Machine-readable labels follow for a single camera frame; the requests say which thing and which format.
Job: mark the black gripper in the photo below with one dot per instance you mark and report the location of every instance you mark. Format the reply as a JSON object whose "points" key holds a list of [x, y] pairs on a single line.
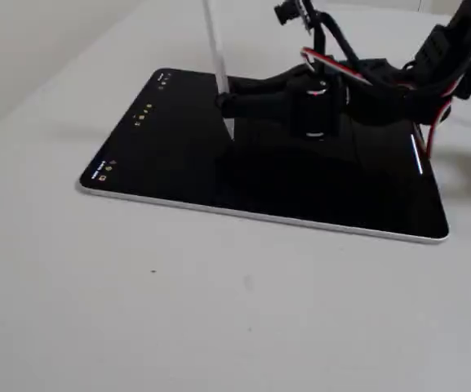
{"points": [[296, 95]]}

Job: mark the white stylus pencil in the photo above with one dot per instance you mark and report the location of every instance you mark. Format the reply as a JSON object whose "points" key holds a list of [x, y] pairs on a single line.
{"points": [[215, 45]]}

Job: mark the black screen silver tablet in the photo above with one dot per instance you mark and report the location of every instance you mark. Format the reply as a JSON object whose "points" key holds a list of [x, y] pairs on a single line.
{"points": [[178, 171]]}

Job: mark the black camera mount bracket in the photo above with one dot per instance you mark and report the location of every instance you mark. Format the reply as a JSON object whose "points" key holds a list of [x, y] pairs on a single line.
{"points": [[320, 49]]}

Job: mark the small camera circuit board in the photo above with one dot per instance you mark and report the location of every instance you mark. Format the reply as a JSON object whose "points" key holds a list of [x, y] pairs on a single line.
{"points": [[296, 12]]}

